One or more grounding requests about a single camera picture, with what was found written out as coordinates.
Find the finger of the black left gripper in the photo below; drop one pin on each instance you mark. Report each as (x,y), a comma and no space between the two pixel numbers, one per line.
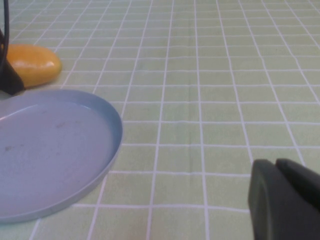
(10,80)

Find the green checked tablecloth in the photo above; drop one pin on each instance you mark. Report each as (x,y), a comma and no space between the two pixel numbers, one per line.
(200,100)

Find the blue round plate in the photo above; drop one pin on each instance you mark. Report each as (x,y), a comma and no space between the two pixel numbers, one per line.
(50,150)

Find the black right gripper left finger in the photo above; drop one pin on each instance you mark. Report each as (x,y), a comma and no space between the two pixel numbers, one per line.
(280,212)

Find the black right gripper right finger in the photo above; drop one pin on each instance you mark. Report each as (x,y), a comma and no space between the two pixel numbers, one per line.
(305,182)

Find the orange mango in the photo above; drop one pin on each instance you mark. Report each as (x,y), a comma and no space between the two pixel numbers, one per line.
(35,65)

